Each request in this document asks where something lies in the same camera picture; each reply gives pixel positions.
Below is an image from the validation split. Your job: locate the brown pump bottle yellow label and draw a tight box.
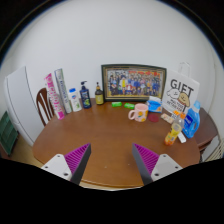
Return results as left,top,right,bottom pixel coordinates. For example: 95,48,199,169
94,81,105,106

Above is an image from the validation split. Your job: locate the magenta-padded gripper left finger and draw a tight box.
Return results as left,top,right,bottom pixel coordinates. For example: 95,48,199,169
40,143,92,186

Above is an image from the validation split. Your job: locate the white lotion bottle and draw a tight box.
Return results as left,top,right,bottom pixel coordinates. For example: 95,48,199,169
68,87,83,113

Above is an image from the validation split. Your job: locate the flat round red coaster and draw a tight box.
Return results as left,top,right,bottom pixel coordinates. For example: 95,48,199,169
147,113,160,123

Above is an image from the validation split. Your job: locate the blue detergent bottle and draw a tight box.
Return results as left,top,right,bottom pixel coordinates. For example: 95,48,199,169
181,100,202,139

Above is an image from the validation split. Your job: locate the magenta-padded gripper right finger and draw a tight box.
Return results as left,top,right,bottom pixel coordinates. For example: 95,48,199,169
131,143,184,186

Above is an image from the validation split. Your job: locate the white printed gift bag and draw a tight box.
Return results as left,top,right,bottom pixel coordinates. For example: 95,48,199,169
162,62,201,116

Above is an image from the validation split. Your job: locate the pink mug with orange prints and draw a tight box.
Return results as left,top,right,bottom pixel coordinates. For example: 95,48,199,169
128,103,150,123

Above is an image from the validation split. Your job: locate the floral patterned pouch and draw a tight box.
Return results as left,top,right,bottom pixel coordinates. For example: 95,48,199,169
160,113,174,124

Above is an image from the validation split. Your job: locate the white cabinet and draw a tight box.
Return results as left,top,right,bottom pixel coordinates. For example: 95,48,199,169
3,65,45,147

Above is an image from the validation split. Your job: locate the dark blue pump bottle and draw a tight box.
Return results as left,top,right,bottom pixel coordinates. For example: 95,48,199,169
79,80,93,110

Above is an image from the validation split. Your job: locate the framed group picture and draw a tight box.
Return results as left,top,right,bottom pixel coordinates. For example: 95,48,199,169
100,63,168,103

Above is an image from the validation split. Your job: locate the colourful puzzle cube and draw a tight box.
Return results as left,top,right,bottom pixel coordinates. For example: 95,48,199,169
172,109,187,120

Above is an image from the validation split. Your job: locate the orange-capped juice bottle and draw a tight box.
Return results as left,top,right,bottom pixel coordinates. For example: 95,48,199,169
164,114,185,147

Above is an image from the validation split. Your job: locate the green plastic crate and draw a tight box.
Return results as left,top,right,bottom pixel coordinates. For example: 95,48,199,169
0,110,20,157

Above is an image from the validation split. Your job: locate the brown wooden chair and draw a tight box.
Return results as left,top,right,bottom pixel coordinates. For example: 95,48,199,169
35,87,54,127

